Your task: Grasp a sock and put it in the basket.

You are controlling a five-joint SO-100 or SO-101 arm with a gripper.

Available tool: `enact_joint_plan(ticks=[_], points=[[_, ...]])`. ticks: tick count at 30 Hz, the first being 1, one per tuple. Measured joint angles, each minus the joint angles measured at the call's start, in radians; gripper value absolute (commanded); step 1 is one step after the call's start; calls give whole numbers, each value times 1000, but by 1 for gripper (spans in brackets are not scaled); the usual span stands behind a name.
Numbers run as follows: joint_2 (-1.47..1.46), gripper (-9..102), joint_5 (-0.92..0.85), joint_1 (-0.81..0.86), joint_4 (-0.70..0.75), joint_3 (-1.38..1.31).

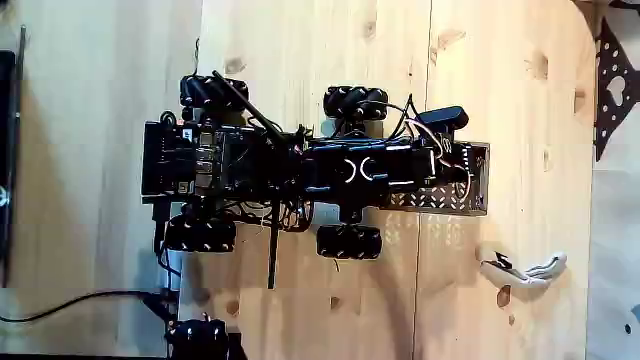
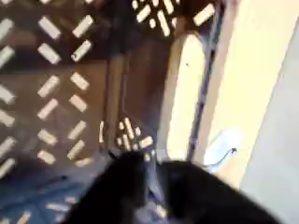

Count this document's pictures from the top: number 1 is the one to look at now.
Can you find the black perforated basket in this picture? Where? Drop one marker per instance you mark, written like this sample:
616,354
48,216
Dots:
440,200

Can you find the black mecanum wheel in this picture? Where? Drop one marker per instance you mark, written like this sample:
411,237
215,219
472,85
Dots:
212,92
349,242
355,102
200,235

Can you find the black cloth with heart holes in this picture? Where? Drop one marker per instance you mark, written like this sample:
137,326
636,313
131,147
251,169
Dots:
607,75

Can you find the black antenna rod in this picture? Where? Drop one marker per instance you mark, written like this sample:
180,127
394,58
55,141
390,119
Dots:
250,107
273,250

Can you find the black mobile robot chassis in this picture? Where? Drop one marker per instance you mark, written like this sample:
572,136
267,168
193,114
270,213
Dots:
225,165

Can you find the black monitor edge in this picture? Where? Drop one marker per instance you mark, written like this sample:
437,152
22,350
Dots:
6,150

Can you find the black oval camera box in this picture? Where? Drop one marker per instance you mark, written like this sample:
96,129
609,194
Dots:
442,118

